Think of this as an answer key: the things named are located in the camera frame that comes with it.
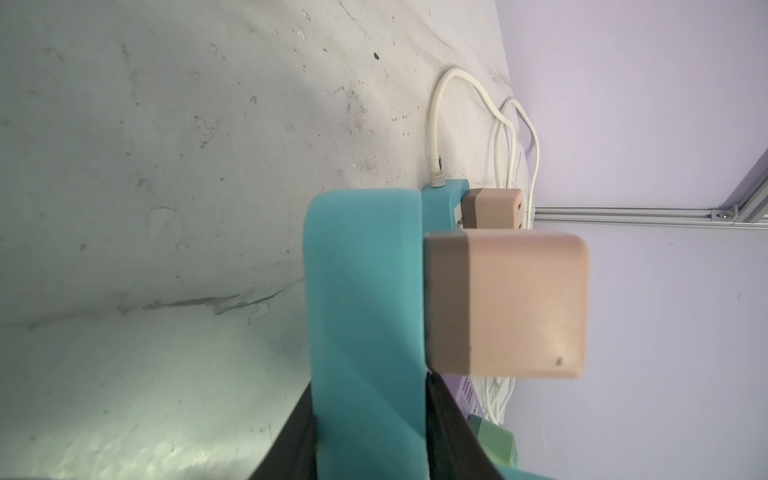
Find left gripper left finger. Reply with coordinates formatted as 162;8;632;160
249;384;318;480

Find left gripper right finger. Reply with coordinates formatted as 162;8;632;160
426;373;503;480

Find teal mountain-shaped power strip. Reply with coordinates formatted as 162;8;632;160
303;189;429;479

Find green charger on purple strip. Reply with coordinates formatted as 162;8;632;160
468;414;519;468

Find teal charger on purple strip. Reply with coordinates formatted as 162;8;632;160
496;466;552;480

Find purple power strip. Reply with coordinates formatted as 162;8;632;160
441;374;484;419

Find pink charger on mountain strip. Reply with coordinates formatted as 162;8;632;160
424;229;590;379

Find teal long power strip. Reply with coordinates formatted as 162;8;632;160
421;179;469;234

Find teal strip white cable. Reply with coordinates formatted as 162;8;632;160
427;65;541;229

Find aluminium frame rails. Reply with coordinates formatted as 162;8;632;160
535;154;767;231

